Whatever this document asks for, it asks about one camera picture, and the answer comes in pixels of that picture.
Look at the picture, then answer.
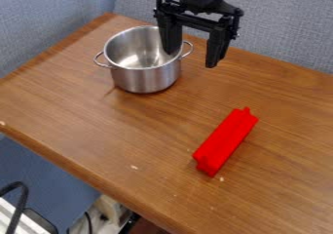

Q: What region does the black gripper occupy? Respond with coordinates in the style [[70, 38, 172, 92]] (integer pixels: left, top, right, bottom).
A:
[[155, 0, 245, 68]]

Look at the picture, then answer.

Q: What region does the red rectangular block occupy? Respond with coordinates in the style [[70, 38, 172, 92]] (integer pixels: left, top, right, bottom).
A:
[[193, 107, 259, 177]]

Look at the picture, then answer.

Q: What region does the stainless steel pot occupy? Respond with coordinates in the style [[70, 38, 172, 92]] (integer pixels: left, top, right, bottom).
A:
[[94, 25, 195, 94]]

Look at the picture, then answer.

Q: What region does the white equipment under table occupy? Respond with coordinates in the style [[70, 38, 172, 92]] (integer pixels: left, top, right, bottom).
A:
[[67, 195, 134, 234]]

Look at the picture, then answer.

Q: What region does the white ribbed panel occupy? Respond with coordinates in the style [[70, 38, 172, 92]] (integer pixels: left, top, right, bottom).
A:
[[0, 197, 51, 234]]

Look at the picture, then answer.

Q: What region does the black curved bar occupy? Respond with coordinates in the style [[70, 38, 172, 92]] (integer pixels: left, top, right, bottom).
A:
[[0, 181, 28, 234]]

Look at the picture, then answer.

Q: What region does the black cable under table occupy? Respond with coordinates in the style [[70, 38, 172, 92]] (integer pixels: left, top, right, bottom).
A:
[[83, 211, 96, 234]]

